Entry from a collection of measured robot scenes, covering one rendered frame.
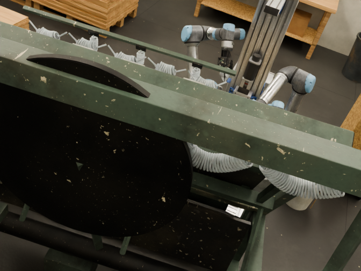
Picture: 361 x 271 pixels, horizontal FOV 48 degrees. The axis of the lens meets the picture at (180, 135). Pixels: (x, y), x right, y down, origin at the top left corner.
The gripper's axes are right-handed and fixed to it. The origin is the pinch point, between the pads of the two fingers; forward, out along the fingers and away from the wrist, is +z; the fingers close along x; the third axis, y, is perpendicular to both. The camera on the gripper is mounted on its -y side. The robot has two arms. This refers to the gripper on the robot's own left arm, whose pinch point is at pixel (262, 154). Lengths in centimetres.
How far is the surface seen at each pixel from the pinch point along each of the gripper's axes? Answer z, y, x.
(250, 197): 20.4, 10.7, 20.4
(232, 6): -383, 78, 352
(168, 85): 8, -75, -40
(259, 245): 42, 37, 39
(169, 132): 43, -81, -82
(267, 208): 23.6, 22.2, 16.6
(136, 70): 5, -90, -34
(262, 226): 28, 41, 47
